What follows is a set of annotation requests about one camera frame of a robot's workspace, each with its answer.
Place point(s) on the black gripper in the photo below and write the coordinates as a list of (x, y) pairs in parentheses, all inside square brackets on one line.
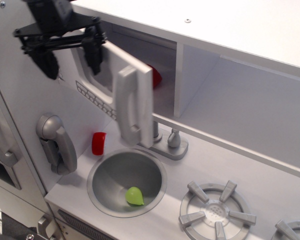
[(58, 27)]

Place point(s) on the white microwave door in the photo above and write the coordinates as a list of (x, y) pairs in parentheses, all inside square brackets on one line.
[(123, 89)]

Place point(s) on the red toy cheese wedge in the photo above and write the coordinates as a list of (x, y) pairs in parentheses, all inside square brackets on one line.
[(98, 143)]

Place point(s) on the red toy strawberry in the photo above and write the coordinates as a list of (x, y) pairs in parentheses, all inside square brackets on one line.
[(156, 77)]

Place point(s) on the grey toy telephone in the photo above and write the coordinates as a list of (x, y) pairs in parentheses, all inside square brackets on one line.
[(57, 145)]

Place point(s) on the grey toy faucet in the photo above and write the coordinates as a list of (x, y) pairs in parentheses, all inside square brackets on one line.
[(169, 143)]

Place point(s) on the silver sink bowl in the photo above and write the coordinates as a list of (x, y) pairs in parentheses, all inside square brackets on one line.
[(116, 172)]

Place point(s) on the white toy kitchen cabinet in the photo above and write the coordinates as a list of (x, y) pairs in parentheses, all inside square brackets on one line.
[(231, 85)]

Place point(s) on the green toy pear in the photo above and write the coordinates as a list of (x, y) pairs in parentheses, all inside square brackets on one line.
[(134, 196)]

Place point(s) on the grey oven vent panel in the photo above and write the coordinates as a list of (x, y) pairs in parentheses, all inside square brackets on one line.
[(82, 227)]

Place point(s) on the grey stove burner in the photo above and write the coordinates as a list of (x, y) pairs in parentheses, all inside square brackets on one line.
[(215, 211), (287, 230)]

